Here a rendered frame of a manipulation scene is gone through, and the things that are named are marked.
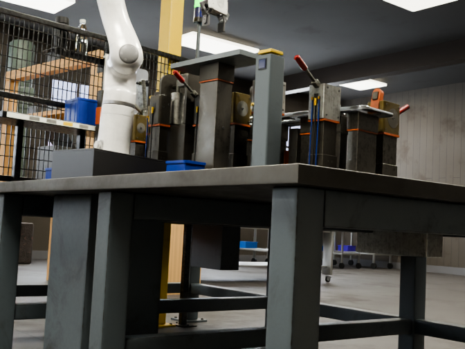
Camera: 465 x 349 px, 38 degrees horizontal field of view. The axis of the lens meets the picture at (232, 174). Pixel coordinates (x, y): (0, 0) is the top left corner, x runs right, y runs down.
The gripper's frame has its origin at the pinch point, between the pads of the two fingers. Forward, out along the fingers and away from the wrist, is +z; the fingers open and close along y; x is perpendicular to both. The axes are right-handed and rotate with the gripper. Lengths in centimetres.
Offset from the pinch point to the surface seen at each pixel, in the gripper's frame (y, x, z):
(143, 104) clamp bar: 16, 52, 24
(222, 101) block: -13.0, -17.6, 33.2
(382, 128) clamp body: 29, -59, 38
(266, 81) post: -19, -40, 29
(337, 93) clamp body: 2, -55, 30
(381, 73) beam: 724, 286, -176
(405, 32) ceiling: 630, 208, -203
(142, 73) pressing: 38, 77, 2
